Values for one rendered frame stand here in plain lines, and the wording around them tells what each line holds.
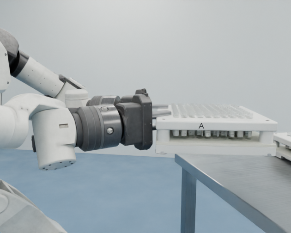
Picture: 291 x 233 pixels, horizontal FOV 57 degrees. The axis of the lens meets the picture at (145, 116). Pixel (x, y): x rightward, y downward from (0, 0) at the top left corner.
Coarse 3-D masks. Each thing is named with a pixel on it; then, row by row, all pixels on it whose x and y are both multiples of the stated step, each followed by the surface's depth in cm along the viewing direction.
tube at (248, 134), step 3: (249, 114) 57; (252, 114) 57; (249, 117) 57; (252, 117) 57; (246, 132) 58; (249, 132) 58; (246, 135) 58; (249, 135) 58; (246, 138) 58; (249, 138) 58
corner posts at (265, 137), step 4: (160, 132) 56; (164, 132) 55; (168, 132) 56; (260, 132) 56; (264, 132) 55; (268, 132) 54; (272, 132) 54; (160, 136) 56; (164, 136) 56; (168, 136) 56; (260, 136) 56; (264, 136) 55; (268, 136) 54; (272, 136) 55; (160, 140) 56; (164, 140) 56; (168, 140) 56; (260, 140) 56; (264, 140) 55; (268, 140) 55; (272, 140) 55
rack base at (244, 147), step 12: (252, 132) 65; (156, 144) 56; (168, 144) 56; (180, 144) 56; (192, 144) 55; (204, 144) 55; (216, 144) 55; (228, 144) 55; (240, 144) 55; (252, 144) 55; (264, 144) 55
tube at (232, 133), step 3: (231, 114) 58; (234, 114) 57; (231, 117) 58; (234, 117) 58; (231, 132) 58; (234, 132) 58; (231, 135) 58; (234, 135) 58; (231, 138) 58; (234, 138) 59
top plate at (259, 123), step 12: (168, 108) 72; (156, 120) 56; (168, 120) 55; (180, 120) 55; (192, 120) 55; (204, 120) 55; (216, 120) 55; (228, 120) 55; (240, 120) 55; (252, 120) 55; (264, 120) 55
